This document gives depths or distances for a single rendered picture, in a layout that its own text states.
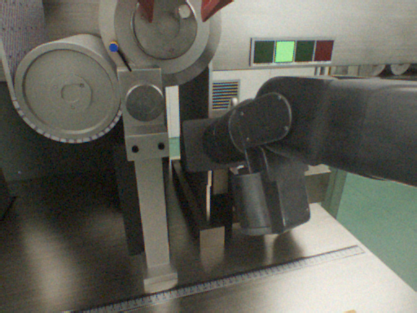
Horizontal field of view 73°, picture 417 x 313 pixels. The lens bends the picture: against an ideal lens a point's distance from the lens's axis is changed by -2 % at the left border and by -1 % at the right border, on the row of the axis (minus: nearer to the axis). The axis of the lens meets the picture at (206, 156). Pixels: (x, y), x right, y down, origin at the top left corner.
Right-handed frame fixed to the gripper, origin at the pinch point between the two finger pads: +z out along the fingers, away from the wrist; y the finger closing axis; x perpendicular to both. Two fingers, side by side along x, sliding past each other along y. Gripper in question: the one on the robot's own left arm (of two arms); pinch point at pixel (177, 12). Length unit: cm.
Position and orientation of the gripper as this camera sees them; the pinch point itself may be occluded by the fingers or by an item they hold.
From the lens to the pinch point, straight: 34.5
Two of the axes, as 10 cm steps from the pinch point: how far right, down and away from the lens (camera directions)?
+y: 9.6, -1.2, 2.4
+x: -1.8, -9.6, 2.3
